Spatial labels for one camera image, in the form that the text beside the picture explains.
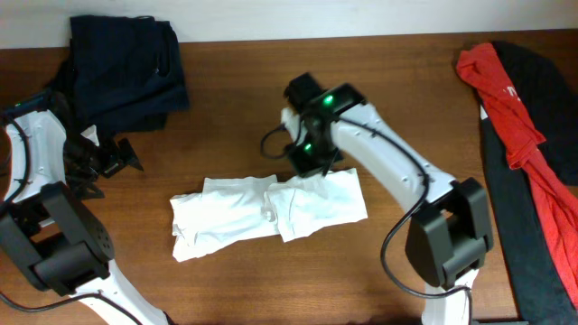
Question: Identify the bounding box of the white t-shirt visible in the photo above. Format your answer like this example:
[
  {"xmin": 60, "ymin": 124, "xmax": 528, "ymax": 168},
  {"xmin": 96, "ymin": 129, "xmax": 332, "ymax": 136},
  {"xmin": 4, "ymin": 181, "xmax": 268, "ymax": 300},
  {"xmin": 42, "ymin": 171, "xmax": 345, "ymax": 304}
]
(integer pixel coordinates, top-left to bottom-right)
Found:
[{"xmin": 170, "ymin": 168, "xmax": 368, "ymax": 262}]

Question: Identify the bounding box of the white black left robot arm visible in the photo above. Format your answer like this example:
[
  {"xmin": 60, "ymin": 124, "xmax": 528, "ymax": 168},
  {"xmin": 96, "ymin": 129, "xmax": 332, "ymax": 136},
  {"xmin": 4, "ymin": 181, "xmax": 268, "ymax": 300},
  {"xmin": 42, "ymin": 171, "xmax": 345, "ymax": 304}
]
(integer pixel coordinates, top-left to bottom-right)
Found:
[{"xmin": 1, "ymin": 89, "xmax": 172, "ymax": 324}]

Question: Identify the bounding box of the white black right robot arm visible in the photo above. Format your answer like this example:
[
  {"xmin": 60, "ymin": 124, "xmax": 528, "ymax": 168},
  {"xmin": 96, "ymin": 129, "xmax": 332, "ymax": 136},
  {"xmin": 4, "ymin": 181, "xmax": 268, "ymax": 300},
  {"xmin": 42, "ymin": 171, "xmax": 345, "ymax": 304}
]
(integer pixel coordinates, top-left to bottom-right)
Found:
[{"xmin": 282, "ymin": 73, "xmax": 493, "ymax": 324}]

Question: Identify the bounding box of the dark navy folded clothes pile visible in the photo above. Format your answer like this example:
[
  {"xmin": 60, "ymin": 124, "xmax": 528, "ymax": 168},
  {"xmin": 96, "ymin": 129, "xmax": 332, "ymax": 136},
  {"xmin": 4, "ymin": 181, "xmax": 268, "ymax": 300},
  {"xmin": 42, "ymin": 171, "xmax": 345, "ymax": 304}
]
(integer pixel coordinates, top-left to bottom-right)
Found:
[{"xmin": 48, "ymin": 15, "xmax": 190, "ymax": 134}]

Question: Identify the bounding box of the black garment under red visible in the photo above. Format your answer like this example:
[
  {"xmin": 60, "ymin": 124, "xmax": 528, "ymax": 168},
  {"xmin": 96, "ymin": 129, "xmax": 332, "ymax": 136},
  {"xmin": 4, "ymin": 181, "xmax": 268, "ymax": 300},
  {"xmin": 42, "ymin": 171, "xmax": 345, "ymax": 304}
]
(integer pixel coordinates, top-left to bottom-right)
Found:
[{"xmin": 458, "ymin": 43, "xmax": 577, "ymax": 324}]

